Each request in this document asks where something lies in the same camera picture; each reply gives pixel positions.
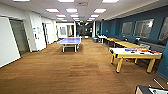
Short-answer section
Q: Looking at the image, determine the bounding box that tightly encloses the small grey bin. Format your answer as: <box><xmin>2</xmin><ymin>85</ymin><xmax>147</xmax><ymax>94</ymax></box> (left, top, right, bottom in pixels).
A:
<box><xmin>92</xmin><ymin>36</ymin><xmax>100</xmax><ymax>44</ymax></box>

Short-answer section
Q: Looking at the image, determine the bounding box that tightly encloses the grey recessed door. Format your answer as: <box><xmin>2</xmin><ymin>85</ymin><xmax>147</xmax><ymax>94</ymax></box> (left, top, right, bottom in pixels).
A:
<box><xmin>9</xmin><ymin>18</ymin><xmax>31</xmax><ymax>55</ymax></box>

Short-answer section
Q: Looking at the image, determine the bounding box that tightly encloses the blue ping pong table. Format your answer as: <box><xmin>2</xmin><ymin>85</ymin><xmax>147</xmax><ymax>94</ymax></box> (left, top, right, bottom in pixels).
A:
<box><xmin>56</xmin><ymin>36</ymin><xmax>83</xmax><ymax>54</ymax></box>

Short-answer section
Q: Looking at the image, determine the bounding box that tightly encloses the grey wall sofa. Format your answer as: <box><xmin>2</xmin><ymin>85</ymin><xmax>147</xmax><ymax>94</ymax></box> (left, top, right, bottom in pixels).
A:
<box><xmin>146</xmin><ymin>37</ymin><xmax>168</xmax><ymax>51</ymax></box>

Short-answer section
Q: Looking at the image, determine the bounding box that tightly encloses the yellow air hockey table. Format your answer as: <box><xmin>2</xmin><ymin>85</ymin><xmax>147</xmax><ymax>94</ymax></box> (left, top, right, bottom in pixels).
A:
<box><xmin>108</xmin><ymin>46</ymin><xmax>164</xmax><ymax>75</ymax></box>

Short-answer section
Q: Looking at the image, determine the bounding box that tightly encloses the small white table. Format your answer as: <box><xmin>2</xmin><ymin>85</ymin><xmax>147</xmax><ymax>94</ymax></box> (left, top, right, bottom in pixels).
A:
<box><xmin>96</xmin><ymin>34</ymin><xmax>109</xmax><ymax>45</ymax></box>

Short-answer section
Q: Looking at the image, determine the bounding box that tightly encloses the white double door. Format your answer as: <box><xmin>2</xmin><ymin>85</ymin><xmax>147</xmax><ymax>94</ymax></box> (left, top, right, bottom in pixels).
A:
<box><xmin>0</xmin><ymin>16</ymin><xmax>22</xmax><ymax>68</ymax></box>

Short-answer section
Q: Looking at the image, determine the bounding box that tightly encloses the white wall notice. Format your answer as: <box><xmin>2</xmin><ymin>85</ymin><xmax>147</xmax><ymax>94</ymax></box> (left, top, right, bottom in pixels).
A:
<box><xmin>32</xmin><ymin>27</ymin><xmax>43</xmax><ymax>38</ymax></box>

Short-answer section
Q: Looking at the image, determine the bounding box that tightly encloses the dark recessed door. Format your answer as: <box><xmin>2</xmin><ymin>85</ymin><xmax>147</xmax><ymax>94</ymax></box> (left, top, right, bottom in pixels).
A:
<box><xmin>41</xmin><ymin>22</ymin><xmax>50</xmax><ymax>45</ymax></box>

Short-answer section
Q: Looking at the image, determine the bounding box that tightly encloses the green exit sign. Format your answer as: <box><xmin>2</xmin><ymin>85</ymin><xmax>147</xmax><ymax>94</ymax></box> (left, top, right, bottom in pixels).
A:
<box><xmin>78</xmin><ymin>18</ymin><xmax>85</xmax><ymax>23</ymax></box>

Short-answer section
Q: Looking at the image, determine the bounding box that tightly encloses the green field foosball table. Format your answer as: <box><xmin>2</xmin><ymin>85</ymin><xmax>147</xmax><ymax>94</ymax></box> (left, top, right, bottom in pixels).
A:
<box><xmin>134</xmin><ymin>77</ymin><xmax>168</xmax><ymax>94</ymax></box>

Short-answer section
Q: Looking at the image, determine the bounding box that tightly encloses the interior glass window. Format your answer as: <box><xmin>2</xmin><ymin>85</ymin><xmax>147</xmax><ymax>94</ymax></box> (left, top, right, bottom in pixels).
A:
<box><xmin>121</xmin><ymin>21</ymin><xmax>134</xmax><ymax>36</ymax></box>
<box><xmin>157</xmin><ymin>16</ymin><xmax>168</xmax><ymax>41</ymax></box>
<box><xmin>133</xmin><ymin>17</ymin><xmax>155</xmax><ymax>39</ymax></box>

